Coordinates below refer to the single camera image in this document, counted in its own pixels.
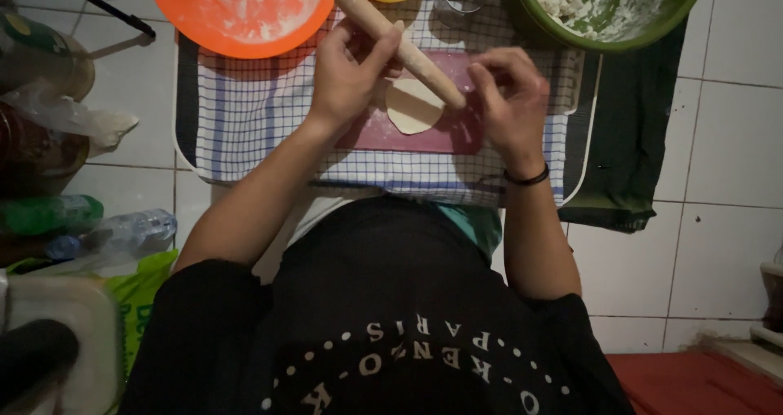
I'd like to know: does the clear plastic bag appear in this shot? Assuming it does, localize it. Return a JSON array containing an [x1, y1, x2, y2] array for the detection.
[[0, 84, 140, 158]]

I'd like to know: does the green mixing bowl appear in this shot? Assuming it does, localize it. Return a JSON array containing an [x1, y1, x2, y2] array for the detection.
[[509, 0, 710, 53]]

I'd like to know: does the black stick handle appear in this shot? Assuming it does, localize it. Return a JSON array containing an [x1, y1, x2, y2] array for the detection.
[[39, 0, 157, 39]]

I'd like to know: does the person's left hand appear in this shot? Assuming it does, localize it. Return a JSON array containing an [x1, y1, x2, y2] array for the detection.
[[307, 18, 405, 137]]

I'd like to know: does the flat round dough disc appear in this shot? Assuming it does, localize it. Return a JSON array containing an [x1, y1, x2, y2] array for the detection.
[[385, 77, 445, 136]]

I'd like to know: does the black rounded object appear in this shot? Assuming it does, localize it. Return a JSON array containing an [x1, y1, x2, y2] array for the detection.
[[0, 319, 80, 411]]

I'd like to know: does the green plastic bottle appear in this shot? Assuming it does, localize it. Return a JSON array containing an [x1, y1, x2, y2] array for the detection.
[[0, 195, 105, 237]]

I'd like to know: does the wooden rolling pin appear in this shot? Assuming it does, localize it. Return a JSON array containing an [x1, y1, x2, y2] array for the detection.
[[334, 0, 467, 110]]

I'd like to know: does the teal garment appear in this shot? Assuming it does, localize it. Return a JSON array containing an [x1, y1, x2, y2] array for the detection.
[[436, 202, 504, 263]]

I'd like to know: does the orange floured plate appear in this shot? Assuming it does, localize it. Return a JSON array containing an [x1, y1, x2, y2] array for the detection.
[[144, 0, 341, 60]]

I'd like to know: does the clear water bottle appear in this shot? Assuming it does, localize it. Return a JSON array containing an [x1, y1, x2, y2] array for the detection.
[[44, 209, 178, 262]]

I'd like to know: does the blue white checkered cloth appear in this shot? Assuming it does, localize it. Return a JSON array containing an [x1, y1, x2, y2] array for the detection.
[[195, 0, 585, 208]]

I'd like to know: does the person's right hand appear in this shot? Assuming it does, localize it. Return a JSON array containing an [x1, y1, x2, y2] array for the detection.
[[467, 47, 551, 172]]

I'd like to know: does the red floor mat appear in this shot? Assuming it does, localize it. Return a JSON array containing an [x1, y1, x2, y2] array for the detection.
[[606, 349, 783, 415]]

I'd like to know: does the black wrist bracelet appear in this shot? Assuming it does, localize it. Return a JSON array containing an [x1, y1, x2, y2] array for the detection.
[[503, 163, 551, 187]]

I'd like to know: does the green plastic bag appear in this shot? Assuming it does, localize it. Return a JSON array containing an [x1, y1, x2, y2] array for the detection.
[[6, 249, 179, 397]]

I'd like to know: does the large jar with green lid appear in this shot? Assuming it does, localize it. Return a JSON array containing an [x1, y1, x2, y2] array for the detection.
[[0, 8, 96, 102]]

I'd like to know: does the dark green cloth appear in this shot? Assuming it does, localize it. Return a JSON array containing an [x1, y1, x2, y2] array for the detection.
[[558, 16, 690, 234]]

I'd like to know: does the white plastic container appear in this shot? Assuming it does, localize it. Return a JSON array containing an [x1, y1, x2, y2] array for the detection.
[[0, 272, 123, 415]]

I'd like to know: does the black printed shirt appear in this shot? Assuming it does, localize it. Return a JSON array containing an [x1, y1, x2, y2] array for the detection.
[[118, 196, 637, 415]]

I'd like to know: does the brown round jar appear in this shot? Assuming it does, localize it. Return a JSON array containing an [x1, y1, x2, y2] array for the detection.
[[0, 100, 91, 198]]

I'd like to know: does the red cutting board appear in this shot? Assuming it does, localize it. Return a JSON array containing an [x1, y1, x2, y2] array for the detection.
[[335, 49, 487, 156]]

